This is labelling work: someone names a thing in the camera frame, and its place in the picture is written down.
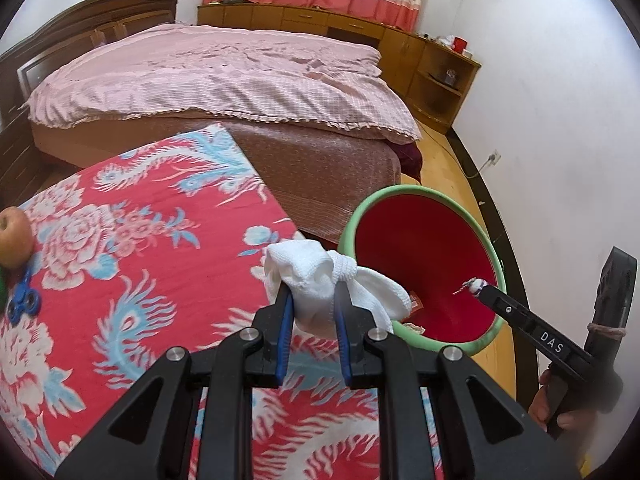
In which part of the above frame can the white knotted sock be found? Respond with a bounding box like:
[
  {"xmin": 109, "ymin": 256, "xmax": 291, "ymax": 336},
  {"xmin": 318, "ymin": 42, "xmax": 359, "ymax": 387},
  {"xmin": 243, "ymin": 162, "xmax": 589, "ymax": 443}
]
[{"xmin": 262, "ymin": 240, "xmax": 410, "ymax": 337}]

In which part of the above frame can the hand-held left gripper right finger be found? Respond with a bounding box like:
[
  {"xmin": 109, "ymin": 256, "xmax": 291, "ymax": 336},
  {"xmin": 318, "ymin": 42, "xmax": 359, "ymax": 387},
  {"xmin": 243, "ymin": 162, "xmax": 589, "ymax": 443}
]
[{"xmin": 332, "ymin": 285, "xmax": 583, "ymax": 480}]

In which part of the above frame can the white power cable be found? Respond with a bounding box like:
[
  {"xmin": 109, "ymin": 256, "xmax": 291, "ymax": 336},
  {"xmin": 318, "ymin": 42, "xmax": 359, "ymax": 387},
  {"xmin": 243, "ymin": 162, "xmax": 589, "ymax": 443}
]
[{"xmin": 424, "ymin": 124, "xmax": 497, "ymax": 179}]

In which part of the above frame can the pink checked blanket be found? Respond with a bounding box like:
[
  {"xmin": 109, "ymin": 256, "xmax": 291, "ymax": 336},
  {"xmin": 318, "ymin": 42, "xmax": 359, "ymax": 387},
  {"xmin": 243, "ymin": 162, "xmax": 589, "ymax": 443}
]
[{"xmin": 24, "ymin": 22, "xmax": 422, "ymax": 142}]

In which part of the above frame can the dark wooden headboard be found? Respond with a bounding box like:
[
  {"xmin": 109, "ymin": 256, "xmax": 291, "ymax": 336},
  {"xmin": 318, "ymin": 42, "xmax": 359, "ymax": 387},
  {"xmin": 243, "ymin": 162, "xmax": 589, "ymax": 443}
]
[{"xmin": 0, "ymin": 0, "xmax": 181, "ymax": 126}]

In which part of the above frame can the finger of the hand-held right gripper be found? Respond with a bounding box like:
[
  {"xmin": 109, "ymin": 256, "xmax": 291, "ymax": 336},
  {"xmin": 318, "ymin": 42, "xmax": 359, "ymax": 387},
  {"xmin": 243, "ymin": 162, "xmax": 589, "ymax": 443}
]
[{"xmin": 476, "ymin": 284, "xmax": 539, "ymax": 334}]

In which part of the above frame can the wooden corner shelf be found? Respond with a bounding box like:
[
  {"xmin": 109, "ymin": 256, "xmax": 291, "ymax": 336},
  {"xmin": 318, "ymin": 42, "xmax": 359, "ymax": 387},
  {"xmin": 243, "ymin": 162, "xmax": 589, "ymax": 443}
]
[{"xmin": 407, "ymin": 39, "xmax": 482, "ymax": 134}]

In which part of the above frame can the red bucket with green rim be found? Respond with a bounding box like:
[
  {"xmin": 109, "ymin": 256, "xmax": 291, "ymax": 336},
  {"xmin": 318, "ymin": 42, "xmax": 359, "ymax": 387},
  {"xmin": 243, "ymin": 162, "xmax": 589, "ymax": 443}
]
[{"xmin": 338, "ymin": 184, "xmax": 509, "ymax": 359}]

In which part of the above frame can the apple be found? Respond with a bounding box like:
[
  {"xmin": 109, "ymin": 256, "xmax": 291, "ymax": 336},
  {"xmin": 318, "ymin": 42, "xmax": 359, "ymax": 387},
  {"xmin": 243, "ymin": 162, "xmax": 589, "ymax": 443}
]
[{"xmin": 0, "ymin": 207, "xmax": 36, "ymax": 267}]

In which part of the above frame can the blue fidget spinner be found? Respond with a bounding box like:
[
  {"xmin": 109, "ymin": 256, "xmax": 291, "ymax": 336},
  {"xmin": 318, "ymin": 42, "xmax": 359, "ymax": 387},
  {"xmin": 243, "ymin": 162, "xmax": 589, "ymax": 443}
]
[{"xmin": 5, "ymin": 260, "xmax": 42, "ymax": 322}]

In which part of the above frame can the dark wooden nightstand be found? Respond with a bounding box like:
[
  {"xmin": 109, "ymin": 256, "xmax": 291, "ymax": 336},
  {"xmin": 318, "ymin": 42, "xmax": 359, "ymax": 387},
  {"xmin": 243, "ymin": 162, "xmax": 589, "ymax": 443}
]
[{"xmin": 0, "ymin": 109, "xmax": 51, "ymax": 206}]

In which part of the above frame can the long wooden cabinet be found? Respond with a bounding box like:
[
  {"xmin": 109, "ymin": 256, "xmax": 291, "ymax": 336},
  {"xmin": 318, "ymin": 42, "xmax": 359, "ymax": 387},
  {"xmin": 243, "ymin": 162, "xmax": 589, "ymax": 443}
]
[{"xmin": 196, "ymin": 2, "xmax": 427, "ymax": 106}]

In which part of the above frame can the small white purple scrap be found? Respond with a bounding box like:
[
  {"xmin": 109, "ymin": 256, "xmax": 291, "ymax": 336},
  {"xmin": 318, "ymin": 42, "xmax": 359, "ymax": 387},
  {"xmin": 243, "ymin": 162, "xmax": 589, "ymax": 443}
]
[{"xmin": 452, "ymin": 277, "xmax": 486, "ymax": 297}]

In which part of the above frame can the person's right hand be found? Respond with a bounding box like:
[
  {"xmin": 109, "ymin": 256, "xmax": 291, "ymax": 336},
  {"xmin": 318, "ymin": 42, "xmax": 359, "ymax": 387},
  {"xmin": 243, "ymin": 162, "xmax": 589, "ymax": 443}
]
[{"xmin": 528, "ymin": 369, "xmax": 596, "ymax": 434}]

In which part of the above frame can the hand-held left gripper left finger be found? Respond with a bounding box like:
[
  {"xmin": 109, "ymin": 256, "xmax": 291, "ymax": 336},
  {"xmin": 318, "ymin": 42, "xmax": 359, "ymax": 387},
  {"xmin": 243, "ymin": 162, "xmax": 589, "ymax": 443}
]
[{"xmin": 52, "ymin": 285, "xmax": 296, "ymax": 480}]

